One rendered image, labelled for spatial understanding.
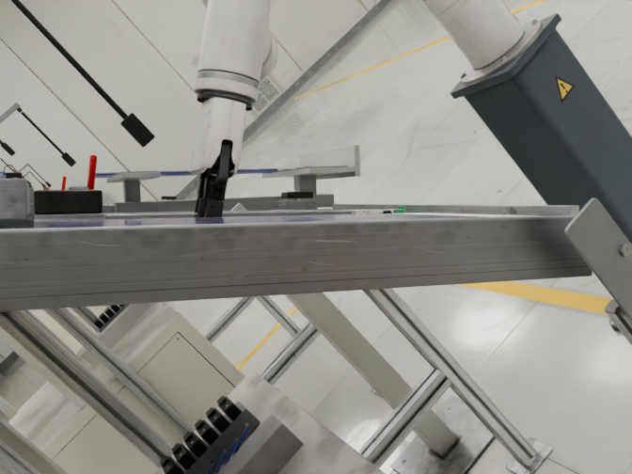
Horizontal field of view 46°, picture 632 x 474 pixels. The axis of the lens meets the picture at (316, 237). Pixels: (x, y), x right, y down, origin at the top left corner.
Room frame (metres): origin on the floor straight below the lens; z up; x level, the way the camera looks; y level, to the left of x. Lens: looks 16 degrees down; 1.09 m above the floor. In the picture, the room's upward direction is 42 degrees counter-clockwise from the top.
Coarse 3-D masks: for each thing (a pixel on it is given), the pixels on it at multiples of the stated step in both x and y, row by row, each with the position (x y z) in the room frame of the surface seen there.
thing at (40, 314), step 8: (32, 168) 5.86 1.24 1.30; (40, 176) 5.87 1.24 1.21; (48, 184) 5.86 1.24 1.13; (32, 312) 5.32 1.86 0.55; (40, 312) 5.33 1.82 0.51; (72, 312) 5.36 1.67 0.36; (96, 312) 5.39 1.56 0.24; (104, 312) 5.40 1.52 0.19; (40, 320) 5.32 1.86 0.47; (48, 320) 5.32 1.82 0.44; (80, 320) 5.36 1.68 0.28; (56, 328) 5.32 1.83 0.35; (88, 328) 5.36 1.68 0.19; (64, 336) 5.32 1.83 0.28; (72, 344) 5.32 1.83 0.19; (80, 344) 5.33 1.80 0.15
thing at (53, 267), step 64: (0, 256) 0.57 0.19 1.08; (64, 256) 0.58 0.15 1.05; (128, 256) 0.59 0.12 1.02; (192, 256) 0.60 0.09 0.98; (256, 256) 0.61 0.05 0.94; (320, 256) 0.62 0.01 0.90; (384, 256) 0.63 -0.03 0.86; (448, 256) 0.64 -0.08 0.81; (512, 256) 0.65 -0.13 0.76; (576, 256) 0.66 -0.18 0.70
